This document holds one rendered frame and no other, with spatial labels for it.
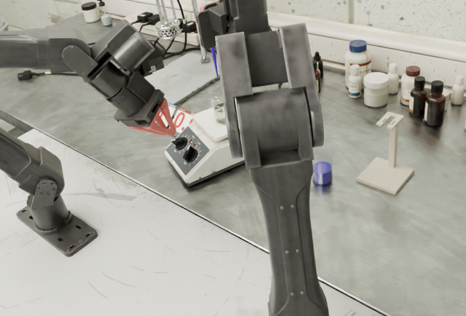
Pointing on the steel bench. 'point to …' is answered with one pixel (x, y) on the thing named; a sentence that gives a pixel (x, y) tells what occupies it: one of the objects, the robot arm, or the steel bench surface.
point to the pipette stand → (387, 170)
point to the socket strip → (157, 32)
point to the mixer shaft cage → (171, 26)
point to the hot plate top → (208, 124)
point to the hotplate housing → (202, 171)
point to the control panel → (186, 150)
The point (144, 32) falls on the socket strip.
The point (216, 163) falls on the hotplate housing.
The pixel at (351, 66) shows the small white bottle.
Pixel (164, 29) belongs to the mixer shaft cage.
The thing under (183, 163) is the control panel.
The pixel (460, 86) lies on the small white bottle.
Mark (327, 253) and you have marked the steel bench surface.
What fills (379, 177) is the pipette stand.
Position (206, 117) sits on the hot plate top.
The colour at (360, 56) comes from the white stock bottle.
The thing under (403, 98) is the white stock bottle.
